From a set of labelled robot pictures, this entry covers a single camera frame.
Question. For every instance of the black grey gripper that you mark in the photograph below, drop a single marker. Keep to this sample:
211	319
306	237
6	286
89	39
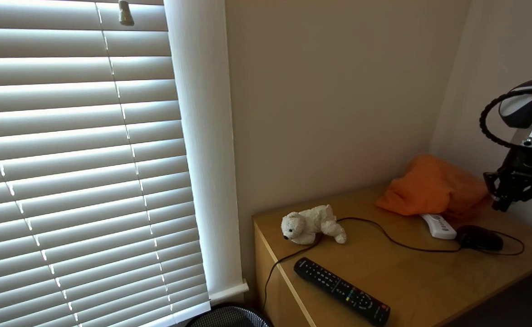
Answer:
529	159

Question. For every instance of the black computer mouse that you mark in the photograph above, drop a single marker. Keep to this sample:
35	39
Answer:
480	239

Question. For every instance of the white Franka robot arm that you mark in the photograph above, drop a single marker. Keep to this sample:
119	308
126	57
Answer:
529	110

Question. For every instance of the orange cloth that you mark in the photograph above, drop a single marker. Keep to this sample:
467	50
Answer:
431	188

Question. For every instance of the wooden bedside desk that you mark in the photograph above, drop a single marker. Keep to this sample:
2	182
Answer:
411	273

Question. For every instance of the black TV remote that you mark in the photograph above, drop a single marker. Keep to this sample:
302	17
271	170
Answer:
340	291

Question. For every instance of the white plush polar bear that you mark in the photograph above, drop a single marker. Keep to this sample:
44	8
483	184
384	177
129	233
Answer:
311	226

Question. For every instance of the black trash bin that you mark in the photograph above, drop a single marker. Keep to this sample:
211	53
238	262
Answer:
229	317

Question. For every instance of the white window blinds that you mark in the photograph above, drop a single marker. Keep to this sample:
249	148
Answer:
84	170

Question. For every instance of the white window frame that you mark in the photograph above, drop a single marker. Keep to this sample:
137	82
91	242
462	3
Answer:
207	151

